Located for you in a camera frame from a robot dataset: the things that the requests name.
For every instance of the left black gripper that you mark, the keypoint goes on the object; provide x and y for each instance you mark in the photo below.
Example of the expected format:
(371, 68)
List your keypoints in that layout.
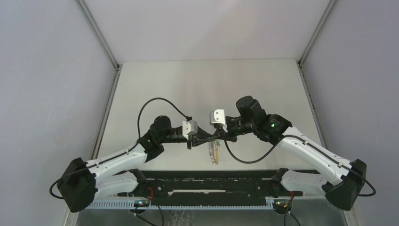
(201, 134)

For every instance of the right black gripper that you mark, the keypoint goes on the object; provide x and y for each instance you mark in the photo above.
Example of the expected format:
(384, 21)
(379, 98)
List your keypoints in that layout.
(228, 137)

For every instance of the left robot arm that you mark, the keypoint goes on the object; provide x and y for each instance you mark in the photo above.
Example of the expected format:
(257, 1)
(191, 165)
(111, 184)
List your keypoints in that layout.
(84, 181)

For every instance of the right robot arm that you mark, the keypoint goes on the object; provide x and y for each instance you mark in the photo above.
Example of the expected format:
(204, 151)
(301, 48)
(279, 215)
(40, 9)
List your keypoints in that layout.
(338, 179)

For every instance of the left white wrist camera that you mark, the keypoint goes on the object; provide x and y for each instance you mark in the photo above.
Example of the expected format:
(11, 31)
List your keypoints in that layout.
(189, 128)

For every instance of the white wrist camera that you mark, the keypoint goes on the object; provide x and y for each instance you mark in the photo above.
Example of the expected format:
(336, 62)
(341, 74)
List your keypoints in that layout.
(218, 119)
(189, 128)

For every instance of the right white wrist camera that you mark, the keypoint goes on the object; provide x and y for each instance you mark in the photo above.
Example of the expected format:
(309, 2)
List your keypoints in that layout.
(218, 119)

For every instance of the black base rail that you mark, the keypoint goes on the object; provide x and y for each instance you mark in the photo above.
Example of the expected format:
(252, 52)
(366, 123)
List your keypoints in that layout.
(212, 188)

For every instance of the right aluminium frame post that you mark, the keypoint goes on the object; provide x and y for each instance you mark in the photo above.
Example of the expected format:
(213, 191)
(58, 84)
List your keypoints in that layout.
(301, 67)

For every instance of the aluminium frame post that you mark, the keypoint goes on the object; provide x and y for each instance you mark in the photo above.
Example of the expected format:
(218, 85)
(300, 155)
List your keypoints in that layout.
(301, 67)
(98, 34)

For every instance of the left aluminium frame post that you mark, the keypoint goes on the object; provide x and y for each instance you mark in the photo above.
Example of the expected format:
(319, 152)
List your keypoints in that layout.
(98, 34)

